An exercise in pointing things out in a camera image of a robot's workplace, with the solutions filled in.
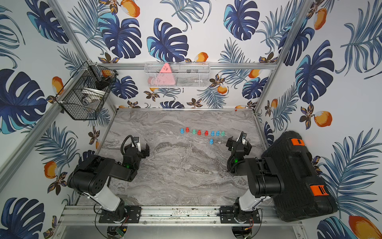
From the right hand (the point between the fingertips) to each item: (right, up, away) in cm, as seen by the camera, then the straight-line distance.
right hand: (241, 139), depth 93 cm
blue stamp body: (-38, +4, +14) cm, 40 cm away
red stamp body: (-25, +4, +13) cm, 29 cm away
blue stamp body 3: (-12, +3, +13) cm, 18 cm away
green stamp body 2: (-9, +3, +12) cm, 16 cm away
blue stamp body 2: (-16, +3, +13) cm, 21 cm away
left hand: (-65, -2, 0) cm, 65 cm away
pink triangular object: (-47, +38, -3) cm, 60 cm away
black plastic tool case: (+14, -19, -34) cm, 42 cm away
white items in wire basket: (-92, +27, -4) cm, 96 cm away
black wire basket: (-93, +39, -3) cm, 101 cm away
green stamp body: (-29, +4, +13) cm, 32 cm away
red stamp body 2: (-20, +3, +13) cm, 24 cm away
